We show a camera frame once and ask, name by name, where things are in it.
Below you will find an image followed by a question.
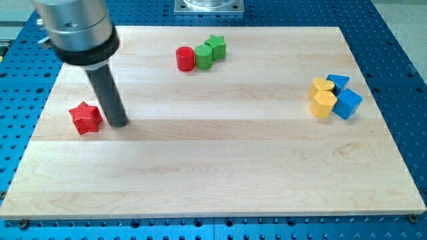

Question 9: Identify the light wooden board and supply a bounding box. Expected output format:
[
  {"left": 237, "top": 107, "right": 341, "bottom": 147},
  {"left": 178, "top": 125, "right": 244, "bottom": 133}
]
[{"left": 1, "top": 26, "right": 426, "bottom": 219}]

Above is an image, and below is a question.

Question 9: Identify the green star block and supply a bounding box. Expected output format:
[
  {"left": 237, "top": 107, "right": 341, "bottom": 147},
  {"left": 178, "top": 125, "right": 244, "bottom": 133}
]
[{"left": 204, "top": 35, "right": 226, "bottom": 61}]

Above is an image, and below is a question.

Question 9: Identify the blue cube block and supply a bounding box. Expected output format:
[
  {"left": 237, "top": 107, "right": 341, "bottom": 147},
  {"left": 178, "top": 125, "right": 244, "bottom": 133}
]
[{"left": 333, "top": 89, "right": 363, "bottom": 119}]

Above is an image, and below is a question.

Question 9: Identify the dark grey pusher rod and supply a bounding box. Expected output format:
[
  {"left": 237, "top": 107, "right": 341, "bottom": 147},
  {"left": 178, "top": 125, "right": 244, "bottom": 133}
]
[{"left": 85, "top": 65, "right": 128, "bottom": 127}]

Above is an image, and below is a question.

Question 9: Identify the board stop screw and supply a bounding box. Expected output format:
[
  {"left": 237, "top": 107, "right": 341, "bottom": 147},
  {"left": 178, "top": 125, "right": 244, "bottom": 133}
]
[
  {"left": 408, "top": 214, "right": 418, "bottom": 223},
  {"left": 17, "top": 219, "right": 29, "bottom": 229}
]

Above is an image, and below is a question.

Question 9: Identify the left board stop screw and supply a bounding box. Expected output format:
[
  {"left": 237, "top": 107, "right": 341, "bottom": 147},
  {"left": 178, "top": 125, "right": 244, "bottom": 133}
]
[{"left": 17, "top": 219, "right": 29, "bottom": 229}]

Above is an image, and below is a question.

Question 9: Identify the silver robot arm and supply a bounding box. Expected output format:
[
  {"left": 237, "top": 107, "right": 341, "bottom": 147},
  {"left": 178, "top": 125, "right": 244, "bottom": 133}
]
[{"left": 31, "top": 0, "right": 128, "bottom": 127}]

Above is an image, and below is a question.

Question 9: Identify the yellow hexagon block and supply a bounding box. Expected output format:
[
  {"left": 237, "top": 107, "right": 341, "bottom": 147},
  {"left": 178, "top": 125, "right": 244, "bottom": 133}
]
[{"left": 310, "top": 91, "right": 338, "bottom": 119}]

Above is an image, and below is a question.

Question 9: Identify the red cylinder block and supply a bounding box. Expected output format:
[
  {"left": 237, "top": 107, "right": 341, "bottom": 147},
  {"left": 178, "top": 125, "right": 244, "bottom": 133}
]
[{"left": 175, "top": 46, "right": 195, "bottom": 71}]

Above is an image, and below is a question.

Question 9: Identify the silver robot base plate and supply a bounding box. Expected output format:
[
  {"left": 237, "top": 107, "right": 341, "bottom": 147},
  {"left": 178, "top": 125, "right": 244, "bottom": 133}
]
[{"left": 174, "top": 0, "right": 245, "bottom": 13}]

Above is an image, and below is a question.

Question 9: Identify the right board stop screw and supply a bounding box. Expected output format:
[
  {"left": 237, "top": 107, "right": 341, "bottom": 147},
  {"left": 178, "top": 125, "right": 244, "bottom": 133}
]
[{"left": 408, "top": 214, "right": 418, "bottom": 223}]

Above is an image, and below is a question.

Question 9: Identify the yellow heart block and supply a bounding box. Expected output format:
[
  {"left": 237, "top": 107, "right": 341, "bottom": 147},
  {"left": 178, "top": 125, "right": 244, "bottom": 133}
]
[{"left": 308, "top": 77, "right": 335, "bottom": 99}]

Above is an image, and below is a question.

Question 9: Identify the blue triangle block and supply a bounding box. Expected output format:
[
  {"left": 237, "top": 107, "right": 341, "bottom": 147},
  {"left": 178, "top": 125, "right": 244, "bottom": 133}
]
[{"left": 326, "top": 74, "right": 350, "bottom": 95}]

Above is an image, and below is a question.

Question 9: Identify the green cylinder block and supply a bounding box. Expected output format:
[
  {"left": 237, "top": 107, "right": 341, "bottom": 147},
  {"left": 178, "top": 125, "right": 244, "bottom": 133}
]
[{"left": 194, "top": 45, "right": 213, "bottom": 70}]

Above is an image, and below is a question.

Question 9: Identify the red star block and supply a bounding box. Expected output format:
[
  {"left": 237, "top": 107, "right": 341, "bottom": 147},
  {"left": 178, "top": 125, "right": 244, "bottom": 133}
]
[{"left": 69, "top": 101, "right": 103, "bottom": 135}]

